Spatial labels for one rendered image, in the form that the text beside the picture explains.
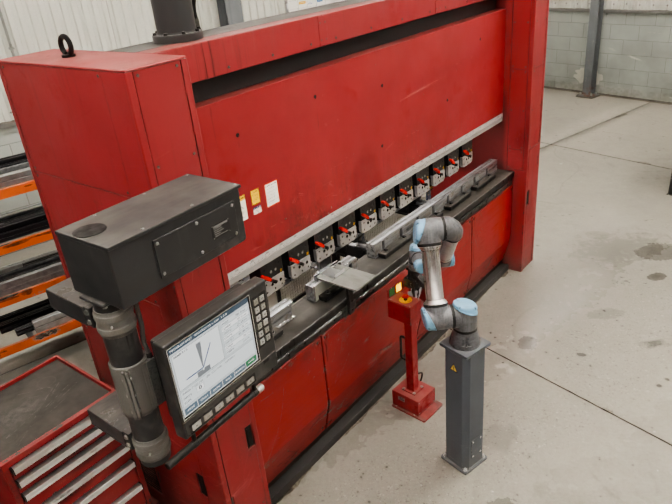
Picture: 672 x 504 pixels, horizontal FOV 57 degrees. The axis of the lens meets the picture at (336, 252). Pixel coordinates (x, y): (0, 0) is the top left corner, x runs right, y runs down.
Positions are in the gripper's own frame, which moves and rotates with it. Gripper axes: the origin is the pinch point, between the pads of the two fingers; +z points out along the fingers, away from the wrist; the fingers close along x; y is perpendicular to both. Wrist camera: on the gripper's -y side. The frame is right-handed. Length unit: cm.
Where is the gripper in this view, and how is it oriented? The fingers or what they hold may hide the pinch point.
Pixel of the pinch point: (417, 299)
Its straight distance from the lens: 356.1
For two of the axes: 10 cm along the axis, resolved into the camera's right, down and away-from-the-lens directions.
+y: -7.4, -3.2, 5.9
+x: -6.8, 3.8, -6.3
